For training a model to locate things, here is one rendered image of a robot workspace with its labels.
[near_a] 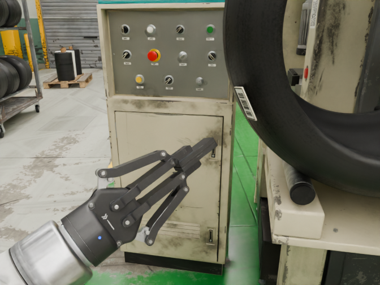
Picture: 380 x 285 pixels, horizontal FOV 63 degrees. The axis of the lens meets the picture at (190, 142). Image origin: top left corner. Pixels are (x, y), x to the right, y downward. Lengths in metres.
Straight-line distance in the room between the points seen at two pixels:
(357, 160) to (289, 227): 0.18
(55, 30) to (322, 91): 9.64
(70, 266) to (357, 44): 0.81
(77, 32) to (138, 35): 8.73
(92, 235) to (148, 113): 0.98
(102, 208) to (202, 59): 0.97
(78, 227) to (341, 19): 0.77
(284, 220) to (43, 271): 0.42
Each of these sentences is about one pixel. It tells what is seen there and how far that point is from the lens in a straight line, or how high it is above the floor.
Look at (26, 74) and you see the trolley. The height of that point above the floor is 0.58.
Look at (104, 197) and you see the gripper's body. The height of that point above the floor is 0.98.
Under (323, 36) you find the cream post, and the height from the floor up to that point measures 1.16.
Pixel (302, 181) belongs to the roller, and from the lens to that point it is 0.61.
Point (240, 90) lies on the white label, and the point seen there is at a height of 1.09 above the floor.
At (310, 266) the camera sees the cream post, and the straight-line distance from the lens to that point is 1.20.
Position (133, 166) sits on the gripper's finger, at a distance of 0.42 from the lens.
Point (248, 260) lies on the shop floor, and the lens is 1.82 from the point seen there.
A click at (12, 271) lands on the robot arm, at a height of 0.94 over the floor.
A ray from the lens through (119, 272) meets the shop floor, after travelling 1.77.
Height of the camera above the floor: 1.19
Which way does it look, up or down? 21 degrees down
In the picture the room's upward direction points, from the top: straight up
